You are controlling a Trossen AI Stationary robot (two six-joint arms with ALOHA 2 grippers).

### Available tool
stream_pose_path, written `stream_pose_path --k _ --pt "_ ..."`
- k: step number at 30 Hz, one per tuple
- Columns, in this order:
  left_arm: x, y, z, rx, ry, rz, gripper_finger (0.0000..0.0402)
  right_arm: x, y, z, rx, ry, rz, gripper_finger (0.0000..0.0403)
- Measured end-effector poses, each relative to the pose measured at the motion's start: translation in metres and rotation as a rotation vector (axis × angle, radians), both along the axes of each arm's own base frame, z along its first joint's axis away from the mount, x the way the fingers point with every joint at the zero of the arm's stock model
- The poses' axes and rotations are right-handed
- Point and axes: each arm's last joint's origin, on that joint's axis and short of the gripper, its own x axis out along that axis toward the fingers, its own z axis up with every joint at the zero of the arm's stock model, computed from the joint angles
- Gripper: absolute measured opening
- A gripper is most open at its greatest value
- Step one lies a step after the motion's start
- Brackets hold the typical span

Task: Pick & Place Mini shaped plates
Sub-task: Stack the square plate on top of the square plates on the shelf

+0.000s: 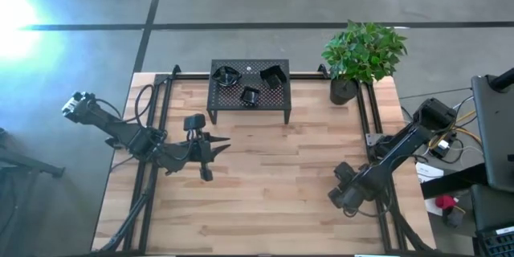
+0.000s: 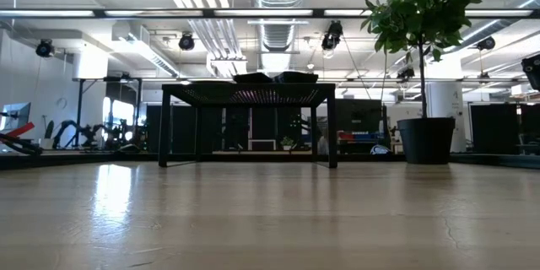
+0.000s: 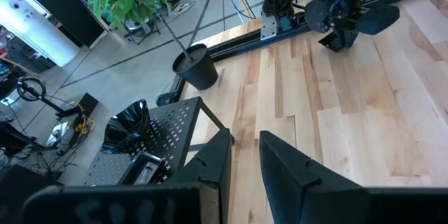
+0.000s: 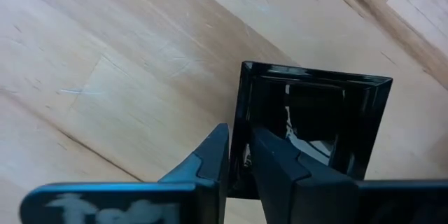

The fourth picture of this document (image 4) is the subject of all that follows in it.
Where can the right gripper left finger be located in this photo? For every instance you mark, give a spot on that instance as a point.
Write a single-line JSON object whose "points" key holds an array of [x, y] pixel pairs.
{"points": [[210, 161]]}

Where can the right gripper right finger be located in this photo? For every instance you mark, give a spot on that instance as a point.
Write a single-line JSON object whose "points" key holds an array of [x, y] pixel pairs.
{"points": [[287, 189]]}

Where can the small black square plate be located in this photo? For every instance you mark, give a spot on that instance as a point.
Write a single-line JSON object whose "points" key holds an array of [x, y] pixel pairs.
{"points": [[308, 112]]}

